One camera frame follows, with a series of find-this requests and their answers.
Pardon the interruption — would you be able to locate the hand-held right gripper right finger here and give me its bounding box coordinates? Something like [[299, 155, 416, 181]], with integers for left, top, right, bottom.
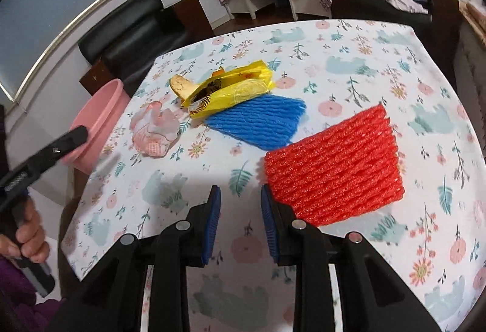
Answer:
[[260, 184, 443, 332]]

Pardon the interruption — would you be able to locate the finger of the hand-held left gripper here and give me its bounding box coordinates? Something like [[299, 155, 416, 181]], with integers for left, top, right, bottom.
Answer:
[[22, 126, 91, 180]]

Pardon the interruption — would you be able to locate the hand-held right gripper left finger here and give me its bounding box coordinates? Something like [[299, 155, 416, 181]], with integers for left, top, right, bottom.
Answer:
[[46, 185, 222, 332]]

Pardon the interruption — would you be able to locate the pink plastic bucket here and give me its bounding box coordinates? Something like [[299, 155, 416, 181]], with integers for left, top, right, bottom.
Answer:
[[61, 79, 132, 173]]

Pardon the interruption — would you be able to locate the orange-red foam net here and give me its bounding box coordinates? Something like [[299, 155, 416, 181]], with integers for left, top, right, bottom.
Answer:
[[264, 103, 405, 227]]

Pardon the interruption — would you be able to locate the translucent reddish plastic bag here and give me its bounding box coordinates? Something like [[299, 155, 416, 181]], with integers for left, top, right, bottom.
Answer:
[[130, 101, 181, 159]]

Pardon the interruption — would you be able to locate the blue foam net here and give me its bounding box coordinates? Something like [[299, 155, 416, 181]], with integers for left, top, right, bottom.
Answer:
[[204, 94, 307, 151]]

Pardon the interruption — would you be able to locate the banana peel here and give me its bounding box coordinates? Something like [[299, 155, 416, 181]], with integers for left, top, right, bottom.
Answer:
[[169, 75, 200, 102]]

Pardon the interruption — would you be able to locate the yellow plastic bag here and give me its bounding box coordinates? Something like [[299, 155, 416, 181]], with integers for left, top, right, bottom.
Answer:
[[181, 60, 275, 119]]

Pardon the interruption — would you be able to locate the person's left hand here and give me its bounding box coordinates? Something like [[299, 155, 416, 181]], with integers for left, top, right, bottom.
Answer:
[[0, 198, 51, 264]]

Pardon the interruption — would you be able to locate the white side table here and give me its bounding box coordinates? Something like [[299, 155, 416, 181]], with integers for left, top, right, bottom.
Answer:
[[228, 0, 331, 22]]

